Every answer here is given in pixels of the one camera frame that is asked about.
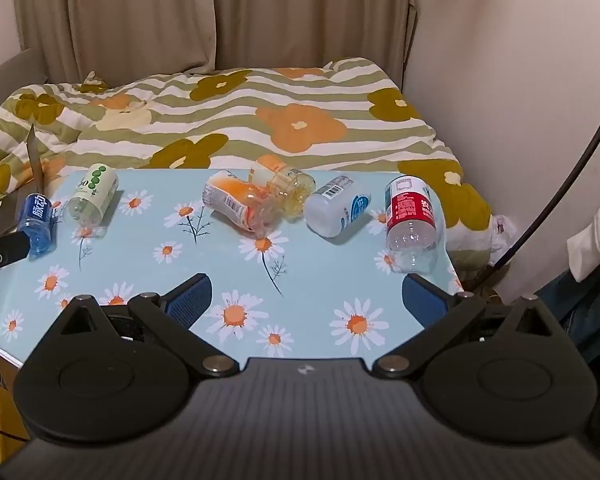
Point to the white label plastic cup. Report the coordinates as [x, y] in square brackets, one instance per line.
[332, 205]

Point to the grey headboard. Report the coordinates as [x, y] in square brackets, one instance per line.
[10, 72]

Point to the white plastic bag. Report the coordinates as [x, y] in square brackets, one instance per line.
[502, 240]

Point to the striped floral blanket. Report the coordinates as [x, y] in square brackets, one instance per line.
[290, 120]

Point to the person's blue jeans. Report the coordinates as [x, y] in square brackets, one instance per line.
[585, 310]

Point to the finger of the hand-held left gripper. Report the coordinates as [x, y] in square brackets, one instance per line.
[7, 250]

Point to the clear cup with orange top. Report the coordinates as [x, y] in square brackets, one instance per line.
[285, 180]

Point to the beige curtain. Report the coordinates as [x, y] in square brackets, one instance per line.
[310, 10]
[115, 15]

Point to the blue label plastic cup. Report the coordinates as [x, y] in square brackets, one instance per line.
[35, 225]

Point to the green dotted white cup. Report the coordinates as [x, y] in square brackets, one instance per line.
[92, 192]

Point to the red label plastic cup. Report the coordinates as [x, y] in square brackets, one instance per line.
[412, 217]

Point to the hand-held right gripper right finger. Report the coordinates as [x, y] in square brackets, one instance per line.
[422, 301]

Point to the light blue daisy tablecloth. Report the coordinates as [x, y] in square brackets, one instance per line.
[130, 260]

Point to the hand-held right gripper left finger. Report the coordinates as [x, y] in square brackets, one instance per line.
[187, 301]

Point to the orange label plastic cup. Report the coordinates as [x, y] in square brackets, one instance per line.
[232, 202]

